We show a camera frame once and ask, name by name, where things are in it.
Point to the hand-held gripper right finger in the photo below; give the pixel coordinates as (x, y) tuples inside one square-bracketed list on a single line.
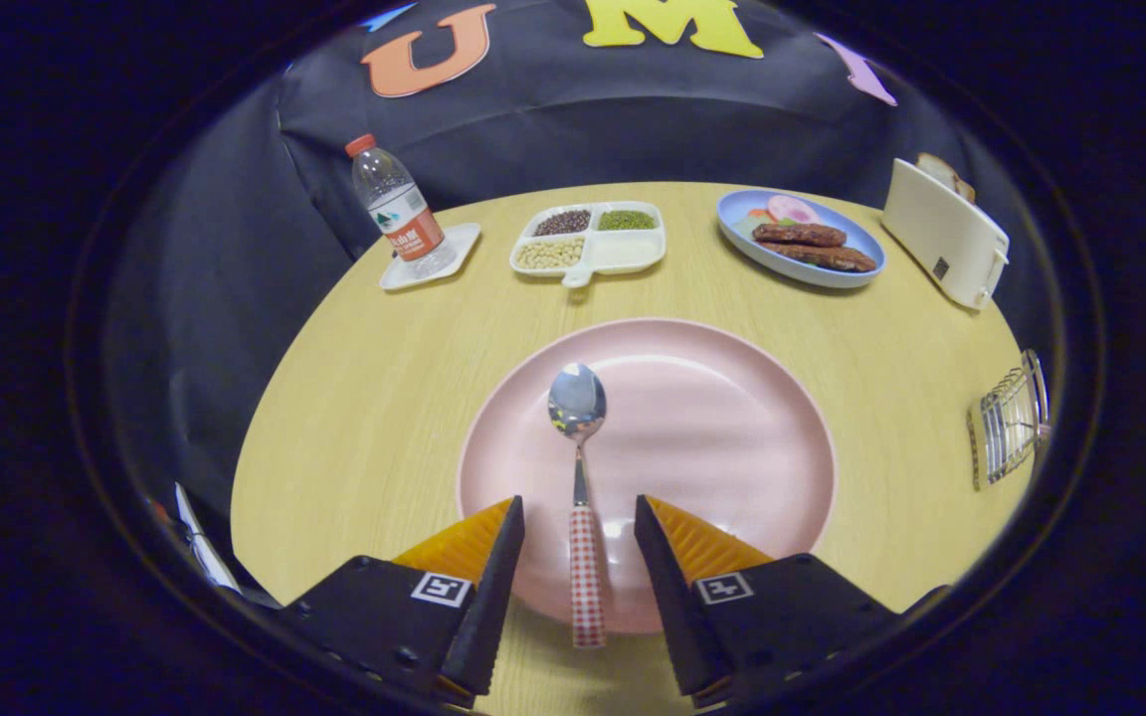
[(782, 617)]

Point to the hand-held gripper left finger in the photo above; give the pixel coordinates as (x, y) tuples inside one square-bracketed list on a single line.
[(404, 617)]

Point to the pink plate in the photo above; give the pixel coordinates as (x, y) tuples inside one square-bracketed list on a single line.
[(712, 428)]

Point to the brown grilled meat strip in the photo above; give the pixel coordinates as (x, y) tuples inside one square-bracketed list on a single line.
[(797, 235), (822, 258)]

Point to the blue plate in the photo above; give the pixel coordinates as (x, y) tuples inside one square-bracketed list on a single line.
[(737, 244)]

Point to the white square coaster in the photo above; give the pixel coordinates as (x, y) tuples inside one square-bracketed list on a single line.
[(461, 242)]

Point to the green lettuce leaf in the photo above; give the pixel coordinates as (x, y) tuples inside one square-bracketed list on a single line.
[(744, 227)]

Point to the clear water bottle red label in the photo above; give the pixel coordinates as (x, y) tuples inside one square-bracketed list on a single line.
[(404, 219)]

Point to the white divided grain dish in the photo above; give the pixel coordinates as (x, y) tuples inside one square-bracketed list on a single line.
[(623, 252)]

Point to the pink ham slice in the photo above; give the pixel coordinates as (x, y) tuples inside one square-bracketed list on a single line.
[(792, 209)]

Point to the white toaster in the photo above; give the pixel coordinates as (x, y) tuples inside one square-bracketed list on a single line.
[(941, 239)]

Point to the toast slice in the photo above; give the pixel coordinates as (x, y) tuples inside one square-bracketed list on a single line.
[(946, 176)]

